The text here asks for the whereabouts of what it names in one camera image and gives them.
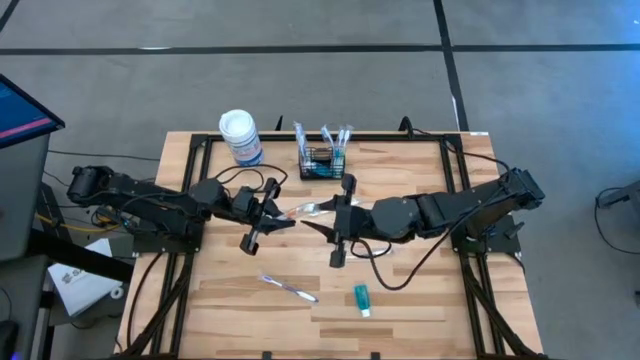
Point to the grey white toothbrush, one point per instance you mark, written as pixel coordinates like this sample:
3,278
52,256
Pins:
299,135

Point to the orange toothbrush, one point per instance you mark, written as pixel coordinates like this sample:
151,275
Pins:
305,210

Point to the white tape roll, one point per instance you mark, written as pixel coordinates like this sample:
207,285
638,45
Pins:
113,292

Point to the purple white toothbrush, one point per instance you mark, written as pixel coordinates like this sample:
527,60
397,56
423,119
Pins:
382,252
289,288

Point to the teal toothbrush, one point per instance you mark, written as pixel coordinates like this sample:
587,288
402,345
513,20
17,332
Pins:
305,150

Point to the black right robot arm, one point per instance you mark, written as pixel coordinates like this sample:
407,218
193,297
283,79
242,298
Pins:
450,215

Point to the white wipes canister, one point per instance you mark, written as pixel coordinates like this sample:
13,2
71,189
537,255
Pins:
240,130

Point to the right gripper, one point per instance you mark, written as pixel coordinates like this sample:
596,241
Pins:
357,222

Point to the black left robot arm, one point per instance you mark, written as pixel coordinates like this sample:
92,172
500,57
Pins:
150,192

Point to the white paper booklet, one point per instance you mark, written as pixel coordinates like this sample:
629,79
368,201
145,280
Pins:
80,290

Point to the black desk beam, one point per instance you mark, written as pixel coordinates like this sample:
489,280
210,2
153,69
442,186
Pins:
75,255

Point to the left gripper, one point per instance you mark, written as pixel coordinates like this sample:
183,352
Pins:
247,202

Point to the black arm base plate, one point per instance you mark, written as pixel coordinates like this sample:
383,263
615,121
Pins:
195,240
460,242

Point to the grey cabinet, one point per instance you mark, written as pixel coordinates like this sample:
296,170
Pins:
20,200

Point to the grey metal stand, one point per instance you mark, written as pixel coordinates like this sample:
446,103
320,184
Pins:
625,195

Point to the computer monitor blue screen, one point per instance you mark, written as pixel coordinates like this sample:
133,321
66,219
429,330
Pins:
20,117

